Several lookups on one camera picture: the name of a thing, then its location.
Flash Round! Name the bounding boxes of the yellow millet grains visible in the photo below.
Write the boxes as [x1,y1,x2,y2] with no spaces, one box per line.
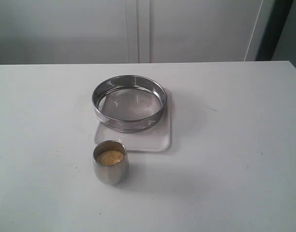
[97,150,124,166]

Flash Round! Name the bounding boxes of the clear square plastic tray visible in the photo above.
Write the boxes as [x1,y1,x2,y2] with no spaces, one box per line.
[94,89,171,153]

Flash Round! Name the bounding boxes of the round steel mesh sieve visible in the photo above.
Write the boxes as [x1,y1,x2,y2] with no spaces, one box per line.
[91,75,168,133]

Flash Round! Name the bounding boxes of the stainless steel cup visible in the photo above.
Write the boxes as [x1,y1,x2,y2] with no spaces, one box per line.
[93,140,129,185]

